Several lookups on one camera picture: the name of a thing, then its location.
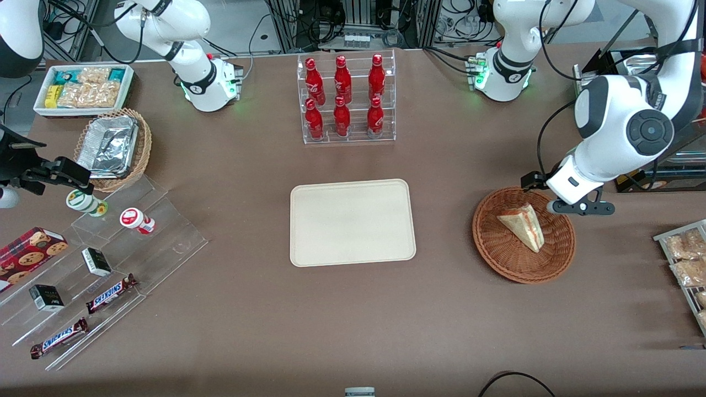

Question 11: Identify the black right wrist cable clamp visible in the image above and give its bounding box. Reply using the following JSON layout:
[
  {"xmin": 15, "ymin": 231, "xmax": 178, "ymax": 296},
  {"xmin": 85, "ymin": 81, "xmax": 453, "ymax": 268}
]
[{"xmin": 22, "ymin": 157, "xmax": 92, "ymax": 195}]

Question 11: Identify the aluminium frame rack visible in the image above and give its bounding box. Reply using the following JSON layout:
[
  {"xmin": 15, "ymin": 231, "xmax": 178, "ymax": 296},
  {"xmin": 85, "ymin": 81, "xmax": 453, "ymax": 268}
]
[{"xmin": 265, "ymin": 0, "xmax": 442, "ymax": 53}]

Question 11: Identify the triangle sandwich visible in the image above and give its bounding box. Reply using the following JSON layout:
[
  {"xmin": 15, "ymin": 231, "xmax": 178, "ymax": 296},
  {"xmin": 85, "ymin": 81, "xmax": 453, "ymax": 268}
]
[{"xmin": 496, "ymin": 203, "xmax": 545, "ymax": 253}]

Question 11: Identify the black wrist cable clamp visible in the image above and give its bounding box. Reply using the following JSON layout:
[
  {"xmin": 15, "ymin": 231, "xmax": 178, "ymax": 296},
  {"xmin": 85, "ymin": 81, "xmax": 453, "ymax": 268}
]
[
  {"xmin": 521, "ymin": 171, "xmax": 548, "ymax": 192},
  {"xmin": 22, "ymin": 157, "xmax": 92, "ymax": 195}
]

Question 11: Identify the aluminium foil container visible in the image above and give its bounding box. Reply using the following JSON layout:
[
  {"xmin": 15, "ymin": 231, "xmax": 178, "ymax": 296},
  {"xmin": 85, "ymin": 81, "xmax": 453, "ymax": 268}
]
[{"xmin": 77, "ymin": 115, "xmax": 138, "ymax": 178}]

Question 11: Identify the small black box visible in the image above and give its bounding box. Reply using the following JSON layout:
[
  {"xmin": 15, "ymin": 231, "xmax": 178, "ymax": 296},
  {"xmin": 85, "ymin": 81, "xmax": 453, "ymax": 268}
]
[
  {"xmin": 29, "ymin": 284, "xmax": 65, "ymax": 312},
  {"xmin": 82, "ymin": 248, "xmax": 113, "ymax": 277}
]

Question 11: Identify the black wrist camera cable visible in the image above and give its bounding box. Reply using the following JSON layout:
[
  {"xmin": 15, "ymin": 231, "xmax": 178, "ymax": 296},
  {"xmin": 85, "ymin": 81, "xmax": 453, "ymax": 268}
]
[{"xmin": 537, "ymin": 98, "xmax": 579, "ymax": 178}]

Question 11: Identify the clear acrylic stepped display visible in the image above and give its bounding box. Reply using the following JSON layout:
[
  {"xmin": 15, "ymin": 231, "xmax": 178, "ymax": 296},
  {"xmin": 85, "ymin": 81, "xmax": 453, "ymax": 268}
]
[{"xmin": 0, "ymin": 174, "xmax": 209, "ymax": 371}]

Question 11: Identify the snickers chocolate bar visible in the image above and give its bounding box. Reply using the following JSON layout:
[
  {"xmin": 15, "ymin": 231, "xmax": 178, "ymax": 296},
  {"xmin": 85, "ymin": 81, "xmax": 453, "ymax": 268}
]
[
  {"xmin": 85, "ymin": 274, "xmax": 138, "ymax": 315},
  {"xmin": 30, "ymin": 317, "xmax": 89, "ymax": 360}
]

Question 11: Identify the black floor cable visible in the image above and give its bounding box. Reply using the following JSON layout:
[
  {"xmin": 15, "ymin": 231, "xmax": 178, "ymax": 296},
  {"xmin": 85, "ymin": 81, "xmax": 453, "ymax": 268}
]
[{"xmin": 477, "ymin": 371, "xmax": 558, "ymax": 397}]

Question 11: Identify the red cap yogurt bottle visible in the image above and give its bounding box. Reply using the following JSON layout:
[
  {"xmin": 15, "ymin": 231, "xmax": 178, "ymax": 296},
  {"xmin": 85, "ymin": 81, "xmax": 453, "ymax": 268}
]
[{"xmin": 120, "ymin": 207, "xmax": 156, "ymax": 235}]

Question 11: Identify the red cola bottle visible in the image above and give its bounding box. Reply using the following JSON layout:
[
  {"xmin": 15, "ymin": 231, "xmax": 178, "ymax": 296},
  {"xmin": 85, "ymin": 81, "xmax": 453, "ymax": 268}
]
[
  {"xmin": 333, "ymin": 96, "xmax": 351, "ymax": 137},
  {"xmin": 305, "ymin": 58, "xmax": 326, "ymax": 105},
  {"xmin": 305, "ymin": 98, "xmax": 324, "ymax": 140},
  {"xmin": 368, "ymin": 53, "xmax": 386, "ymax": 101},
  {"xmin": 334, "ymin": 55, "xmax": 352, "ymax": 104},
  {"xmin": 367, "ymin": 96, "xmax": 384, "ymax": 137}
]

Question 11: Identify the clear acrylic bottle rack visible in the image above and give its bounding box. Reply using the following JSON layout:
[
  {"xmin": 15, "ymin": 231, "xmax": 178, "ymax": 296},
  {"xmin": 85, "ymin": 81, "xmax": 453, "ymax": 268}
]
[{"xmin": 297, "ymin": 50, "xmax": 397, "ymax": 145}]

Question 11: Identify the green cap yogurt bottle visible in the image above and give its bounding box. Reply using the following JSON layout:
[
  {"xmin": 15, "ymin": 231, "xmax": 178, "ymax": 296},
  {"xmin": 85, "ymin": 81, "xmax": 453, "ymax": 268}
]
[{"xmin": 66, "ymin": 189, "xmax": 109, "ymax": 217}]

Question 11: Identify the black left wrist cable clamp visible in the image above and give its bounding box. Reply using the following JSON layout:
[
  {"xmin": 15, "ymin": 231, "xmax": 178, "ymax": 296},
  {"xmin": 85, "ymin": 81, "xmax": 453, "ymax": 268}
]
[{"xmin": 521, "ymin": 171, "xmax": 548, "ymax": 192}]

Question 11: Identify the steel warmer pan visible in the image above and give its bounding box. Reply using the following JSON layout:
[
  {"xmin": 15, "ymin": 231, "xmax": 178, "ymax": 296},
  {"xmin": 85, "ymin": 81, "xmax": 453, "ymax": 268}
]
[{"xmin": 609, "ymin": 52, "xmax": 660, "ymax": 78}]

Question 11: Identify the light wicker basket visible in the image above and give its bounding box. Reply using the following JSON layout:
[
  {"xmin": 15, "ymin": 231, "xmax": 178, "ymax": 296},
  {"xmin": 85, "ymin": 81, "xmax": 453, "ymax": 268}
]
[{"xmin": 73, "ymin": 108, "xmax": 152, "ymax": 192}]

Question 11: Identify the white plastic snack bin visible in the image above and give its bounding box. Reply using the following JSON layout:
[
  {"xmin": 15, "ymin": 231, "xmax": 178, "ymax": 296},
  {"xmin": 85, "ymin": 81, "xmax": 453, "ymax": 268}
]
[{"xmin": 33, "ymin": 63, "xmax": 135, "ymax": 119}]

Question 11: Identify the clear bag of nuts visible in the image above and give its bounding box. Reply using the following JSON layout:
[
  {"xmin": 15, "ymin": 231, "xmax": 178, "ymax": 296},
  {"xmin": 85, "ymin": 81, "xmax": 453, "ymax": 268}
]
[
  {"xmin": 58, "ymin": 82, "xmax": 121, "ymax": 109},
  {"xmin": 77, "ymin": 66, "xmax": 111, "ymax": 86}
]

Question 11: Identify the black food warmer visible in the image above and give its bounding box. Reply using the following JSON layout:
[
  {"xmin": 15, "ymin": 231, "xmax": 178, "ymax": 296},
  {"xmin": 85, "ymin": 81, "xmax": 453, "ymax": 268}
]
[{"xmin": 574, "ymin": 47, "xmax": 706, "ymax": 194}]

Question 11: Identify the metal wire snack rack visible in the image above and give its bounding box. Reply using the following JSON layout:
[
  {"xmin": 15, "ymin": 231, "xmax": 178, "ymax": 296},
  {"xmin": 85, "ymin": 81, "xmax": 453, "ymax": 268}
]
[{"xmin": 654, "ymin": 219, "xmax": 706, "ymax": 337}]

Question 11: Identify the beige plastic tray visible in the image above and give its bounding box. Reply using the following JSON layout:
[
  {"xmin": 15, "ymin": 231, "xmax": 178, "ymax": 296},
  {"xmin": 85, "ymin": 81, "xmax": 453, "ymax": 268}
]
[{"xmin": 290, "ymin": 179, "xmax": 416, "ymax": 267}]

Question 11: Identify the brown wicker basket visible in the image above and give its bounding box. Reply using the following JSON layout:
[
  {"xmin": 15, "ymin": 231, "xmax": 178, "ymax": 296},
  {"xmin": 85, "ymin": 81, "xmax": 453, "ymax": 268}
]
[{"xmin": 472, "ymin": 186, "xmax": 576, "ymax": 284}]

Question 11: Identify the red cookie box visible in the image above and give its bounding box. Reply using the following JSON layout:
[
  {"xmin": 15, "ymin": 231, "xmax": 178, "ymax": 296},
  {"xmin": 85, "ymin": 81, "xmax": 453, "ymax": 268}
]
[{"xmin": 0, "ymin": 227, "xmax": 69, "ymax": 293}]

